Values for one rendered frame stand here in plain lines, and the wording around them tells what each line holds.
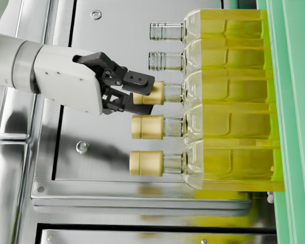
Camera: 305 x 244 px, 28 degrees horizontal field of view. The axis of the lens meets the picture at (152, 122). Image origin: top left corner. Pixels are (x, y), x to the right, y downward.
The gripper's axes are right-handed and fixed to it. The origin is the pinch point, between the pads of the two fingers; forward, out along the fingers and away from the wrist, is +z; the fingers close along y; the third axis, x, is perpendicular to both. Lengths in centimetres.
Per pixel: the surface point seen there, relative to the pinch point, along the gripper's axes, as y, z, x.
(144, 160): 1.7, 4.1, -10.8
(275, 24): 6.2, 16.2, 13.0
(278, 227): -3.0, 23.2, -13.0
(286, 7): 13.7, 17.1, 9.6
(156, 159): 1.7, 5.6, -10.3
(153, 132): 0.8, 3.8, -6.1
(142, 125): 1.4, 2.2, -5.7
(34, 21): -13.1, -26.6, 18.2
